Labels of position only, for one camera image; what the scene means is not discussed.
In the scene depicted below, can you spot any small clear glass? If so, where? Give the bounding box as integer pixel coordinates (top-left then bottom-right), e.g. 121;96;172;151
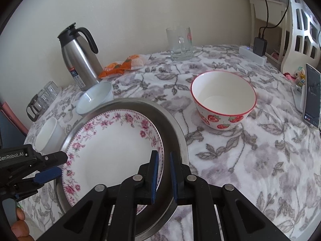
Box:
36;89;54;106
44;81;62;98
30;96;47;114

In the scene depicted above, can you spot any pale blue bowl red mark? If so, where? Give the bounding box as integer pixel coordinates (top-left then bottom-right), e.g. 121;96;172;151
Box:
76;82;114;117

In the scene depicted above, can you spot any cream wooden shelf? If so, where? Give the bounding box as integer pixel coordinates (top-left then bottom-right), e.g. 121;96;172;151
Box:
249;0;289;63

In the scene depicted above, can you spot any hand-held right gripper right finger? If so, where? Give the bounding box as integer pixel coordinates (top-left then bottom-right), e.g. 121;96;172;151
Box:
170;151;289;241

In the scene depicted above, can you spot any black wire glass holder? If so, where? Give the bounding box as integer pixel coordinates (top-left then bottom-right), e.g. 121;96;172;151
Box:
26;94;44;122

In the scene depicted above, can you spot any white power strip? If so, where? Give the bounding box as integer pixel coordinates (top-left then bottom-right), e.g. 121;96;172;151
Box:
238;46;268;67

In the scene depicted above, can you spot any white cup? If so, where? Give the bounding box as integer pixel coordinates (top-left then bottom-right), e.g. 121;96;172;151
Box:
35;117;66;155

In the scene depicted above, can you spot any white cutout panel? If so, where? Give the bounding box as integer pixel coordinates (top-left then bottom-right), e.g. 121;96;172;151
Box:
280;0;321;75

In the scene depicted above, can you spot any smartphone with dark screen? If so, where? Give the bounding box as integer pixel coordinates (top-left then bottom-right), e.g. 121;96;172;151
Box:
302;63;321;128

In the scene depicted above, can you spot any person's left hand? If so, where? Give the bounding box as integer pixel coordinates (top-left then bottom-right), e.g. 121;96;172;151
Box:
11;206;30;239

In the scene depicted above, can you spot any clear glass mug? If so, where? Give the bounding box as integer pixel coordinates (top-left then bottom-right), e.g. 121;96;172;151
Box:
166;25;194;61

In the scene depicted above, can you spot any stainless steel basin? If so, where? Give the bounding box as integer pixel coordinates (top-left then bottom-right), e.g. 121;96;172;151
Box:
56;98;189;238

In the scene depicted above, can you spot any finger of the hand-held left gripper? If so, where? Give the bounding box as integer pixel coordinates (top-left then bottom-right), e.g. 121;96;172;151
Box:
38;151;69;167
34;167;63;184

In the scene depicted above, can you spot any strawberry print bowl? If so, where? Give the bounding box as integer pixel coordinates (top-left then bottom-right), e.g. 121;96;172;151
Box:
191;71;257;130

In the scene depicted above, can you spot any dark panel with pink edge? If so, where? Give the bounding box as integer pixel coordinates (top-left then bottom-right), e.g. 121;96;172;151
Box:
0;100;29;146

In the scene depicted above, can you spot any black power adapter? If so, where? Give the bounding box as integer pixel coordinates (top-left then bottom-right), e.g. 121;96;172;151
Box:
253;37;267;57

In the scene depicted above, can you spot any black cable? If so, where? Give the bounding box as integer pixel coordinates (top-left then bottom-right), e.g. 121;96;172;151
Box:
262;4;289;39
258;0;270;38

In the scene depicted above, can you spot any orange snack packet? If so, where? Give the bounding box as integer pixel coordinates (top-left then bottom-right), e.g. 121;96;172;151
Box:
98;61;131;79

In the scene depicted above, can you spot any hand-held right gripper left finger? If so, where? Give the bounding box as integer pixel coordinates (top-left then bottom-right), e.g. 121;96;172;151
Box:
51;150;159;241

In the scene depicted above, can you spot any steel thermos jug black handle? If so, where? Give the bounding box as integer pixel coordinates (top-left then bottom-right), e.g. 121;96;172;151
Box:
57;22;103;91

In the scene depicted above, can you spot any small toy figure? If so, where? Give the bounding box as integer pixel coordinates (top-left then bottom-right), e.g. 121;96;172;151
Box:
295;66;307;86

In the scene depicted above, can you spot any clear bread packet orange print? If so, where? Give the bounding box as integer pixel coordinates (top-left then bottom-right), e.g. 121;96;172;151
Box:
124;54;145;70

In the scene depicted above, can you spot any round pink floral plate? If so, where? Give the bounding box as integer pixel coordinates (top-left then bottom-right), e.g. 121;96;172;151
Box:
61;110;165;215

